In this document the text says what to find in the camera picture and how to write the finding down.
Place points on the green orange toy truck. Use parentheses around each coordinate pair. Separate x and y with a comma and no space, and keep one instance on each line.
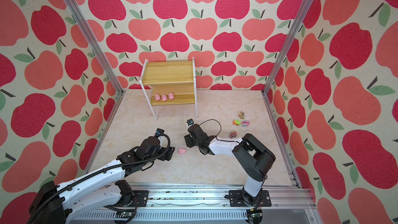
(237,122)

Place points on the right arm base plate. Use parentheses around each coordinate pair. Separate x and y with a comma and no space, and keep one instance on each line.
(240,198)

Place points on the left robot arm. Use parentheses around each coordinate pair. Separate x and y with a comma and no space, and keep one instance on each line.
(105,187)

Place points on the brown toy block car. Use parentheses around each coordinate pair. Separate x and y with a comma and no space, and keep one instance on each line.
(241,115)

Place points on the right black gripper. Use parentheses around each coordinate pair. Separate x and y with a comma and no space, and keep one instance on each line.
(186,140)

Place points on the aluminium frame post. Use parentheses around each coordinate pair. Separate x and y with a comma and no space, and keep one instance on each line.
(94,45)
(294,29)

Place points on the pink green toy car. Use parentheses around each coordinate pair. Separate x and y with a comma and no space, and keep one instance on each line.
(245,123)

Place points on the two-tier wooden shelf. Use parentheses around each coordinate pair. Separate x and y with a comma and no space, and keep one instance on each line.
(178,77)

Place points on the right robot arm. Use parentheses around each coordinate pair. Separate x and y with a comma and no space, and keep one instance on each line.
(254,157)

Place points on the small pink toy car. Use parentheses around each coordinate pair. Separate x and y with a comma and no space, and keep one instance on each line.
(233,134)

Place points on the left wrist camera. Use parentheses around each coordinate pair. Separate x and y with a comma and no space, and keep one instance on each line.
(159,132)

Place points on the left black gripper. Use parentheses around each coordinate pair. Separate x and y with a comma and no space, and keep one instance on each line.
(165,157)

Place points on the left aluminium frame post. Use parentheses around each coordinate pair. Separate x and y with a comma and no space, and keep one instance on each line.
(94,45)

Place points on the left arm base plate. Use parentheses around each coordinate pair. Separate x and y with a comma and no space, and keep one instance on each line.
(136,198)

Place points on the right aluminium frame post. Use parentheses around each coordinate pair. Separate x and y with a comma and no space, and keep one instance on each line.
(294,29)

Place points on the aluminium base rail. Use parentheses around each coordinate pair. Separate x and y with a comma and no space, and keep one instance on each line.
(173,202)

